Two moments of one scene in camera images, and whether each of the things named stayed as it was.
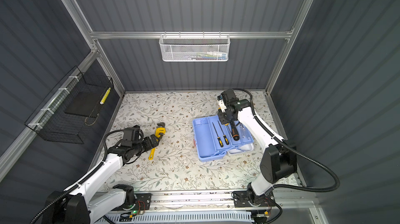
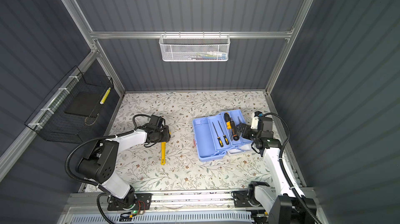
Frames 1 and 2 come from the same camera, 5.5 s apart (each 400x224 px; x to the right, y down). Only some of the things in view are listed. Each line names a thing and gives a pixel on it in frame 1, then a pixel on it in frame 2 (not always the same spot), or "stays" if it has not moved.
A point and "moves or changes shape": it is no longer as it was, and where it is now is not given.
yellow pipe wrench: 160,131 moves or changes shape
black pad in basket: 84,103 stays
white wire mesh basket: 194,48 stays
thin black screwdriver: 221,143 stays
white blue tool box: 213,140 stays
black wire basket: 65,114 stays
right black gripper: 220,114 to 241,128
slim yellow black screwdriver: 226,140 stays
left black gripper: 149,145 to 166,135
